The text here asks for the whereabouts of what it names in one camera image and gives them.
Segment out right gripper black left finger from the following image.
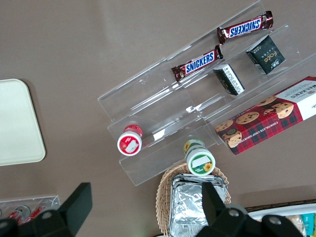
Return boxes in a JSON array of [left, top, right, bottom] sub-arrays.
[[0, 182, 93, 237]]

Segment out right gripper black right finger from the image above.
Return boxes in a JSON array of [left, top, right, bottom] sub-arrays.
[[201, 182, 305, 237]]

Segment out oval light wicker basket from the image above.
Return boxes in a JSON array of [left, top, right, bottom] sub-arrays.
[[155, 162, 232, 237]]

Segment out cream plastic tray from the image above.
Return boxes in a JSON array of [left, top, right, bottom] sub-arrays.
[[0, 79, 46, 167]]

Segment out stacked aluminium foil containers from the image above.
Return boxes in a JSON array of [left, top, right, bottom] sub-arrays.
[[168, 173, 227, 237]]

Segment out clear acrylic bottle rack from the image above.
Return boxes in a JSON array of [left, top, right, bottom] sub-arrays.
[[0, 195, 61, 224]]

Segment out red cola bottle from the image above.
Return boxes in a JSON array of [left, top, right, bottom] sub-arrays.
[[9, 204, 32, 224], [29, 205, 47, 219]]

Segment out green lid yogurt cup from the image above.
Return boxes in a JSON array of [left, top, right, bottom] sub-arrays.
[[183, 139, 216, 177]]

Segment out white rectangular snack bin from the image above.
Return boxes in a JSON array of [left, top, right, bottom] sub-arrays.
[[246, 202, 316, 237]]

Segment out red lid yogurt cup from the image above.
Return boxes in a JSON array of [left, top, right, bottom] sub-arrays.
[[117, 124, 144, 157]]

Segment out clear rice cracker bag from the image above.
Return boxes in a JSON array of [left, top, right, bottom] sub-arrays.
[[287, 214, 305, 234]]

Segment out red tartan cookie box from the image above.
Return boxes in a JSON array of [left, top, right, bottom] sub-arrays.
[[214, 76, 316, 156]]

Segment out teal snack packet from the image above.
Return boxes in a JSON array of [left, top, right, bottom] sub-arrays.
[[300, 212, 316, 237]]

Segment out clear acrylic stepped shelf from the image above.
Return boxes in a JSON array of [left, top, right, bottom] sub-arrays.
[[97, 0, 316, 187]]

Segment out small black carton box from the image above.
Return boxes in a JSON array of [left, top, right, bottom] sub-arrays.
[[212, 63, 246, 97], [245, 34, 286, 75]]

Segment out brown Snickers bar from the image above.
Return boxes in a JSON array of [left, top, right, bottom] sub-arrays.
[[216, 10, 275, 45], [170, 44, 224, 83]]

